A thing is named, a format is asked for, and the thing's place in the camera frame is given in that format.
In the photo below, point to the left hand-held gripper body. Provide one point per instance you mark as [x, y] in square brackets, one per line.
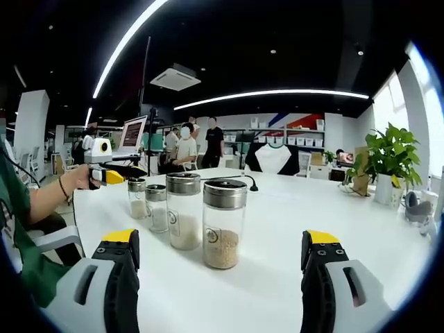
[98, 151]

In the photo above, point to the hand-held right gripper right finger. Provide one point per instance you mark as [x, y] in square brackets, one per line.
[319, 288]

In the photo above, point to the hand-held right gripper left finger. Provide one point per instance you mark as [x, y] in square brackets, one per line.
[118, 284]

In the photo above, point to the small seasoning bottle beige powder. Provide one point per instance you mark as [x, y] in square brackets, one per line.
[137, 208]

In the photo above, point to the small seasoning bottle white powder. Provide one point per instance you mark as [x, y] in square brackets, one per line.
[156, 218]

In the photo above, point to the tall seasoning bottle pale powder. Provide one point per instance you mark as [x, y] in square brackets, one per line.
[184, 229]

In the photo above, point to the tall seasoning bottle brown granules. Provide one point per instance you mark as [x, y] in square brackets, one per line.
[223, 249]

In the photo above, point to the person's left hand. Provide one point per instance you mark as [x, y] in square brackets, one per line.
[81, 177]

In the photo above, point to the white standing desk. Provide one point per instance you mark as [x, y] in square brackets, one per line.
[128, 159]

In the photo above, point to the short ceiling light strip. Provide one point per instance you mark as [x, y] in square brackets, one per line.
[89, 117]

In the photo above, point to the teal partition panel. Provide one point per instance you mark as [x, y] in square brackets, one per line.
[154, 142]

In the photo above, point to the open laptop dark screen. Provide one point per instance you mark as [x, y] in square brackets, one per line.
[133, 133]

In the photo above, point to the grey office chair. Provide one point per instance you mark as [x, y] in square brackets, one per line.
[55, 239]

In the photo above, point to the black tripod stand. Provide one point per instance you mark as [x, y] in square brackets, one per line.
[145, 86]

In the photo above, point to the ceiling air conditioner cassette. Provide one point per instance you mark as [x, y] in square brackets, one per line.
[175, 78]

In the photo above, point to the long curved ceiling light strip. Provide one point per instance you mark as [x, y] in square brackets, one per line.
[121, 45]

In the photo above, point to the white drawer unit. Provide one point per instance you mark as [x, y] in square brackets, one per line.
[304, 164]

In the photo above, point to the white handheld controller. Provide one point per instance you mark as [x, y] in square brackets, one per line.
[429, 229]

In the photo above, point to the grey headset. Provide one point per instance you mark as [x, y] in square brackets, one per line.
[418, 209]

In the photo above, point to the brown cardboard box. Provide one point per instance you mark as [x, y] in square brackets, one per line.
[316, 159]

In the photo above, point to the small green desk plant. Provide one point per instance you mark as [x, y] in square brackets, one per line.
[329, 156]

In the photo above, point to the monitor with pink picture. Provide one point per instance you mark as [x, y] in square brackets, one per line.
[346, 157]

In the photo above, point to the white round tub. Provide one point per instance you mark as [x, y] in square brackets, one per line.
[430, 197]

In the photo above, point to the green potted plant white pot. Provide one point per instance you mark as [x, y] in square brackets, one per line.
[392, 149]

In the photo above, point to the long straight ceiling light strip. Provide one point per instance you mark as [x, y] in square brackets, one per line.
[270, 94]

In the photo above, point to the narrow window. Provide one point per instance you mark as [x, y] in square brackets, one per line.
[392, 107]

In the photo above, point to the wide window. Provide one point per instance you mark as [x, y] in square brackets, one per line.
[430, 114]

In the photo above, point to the wall shelf with white bins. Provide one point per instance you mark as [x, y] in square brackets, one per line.
[277, 133]

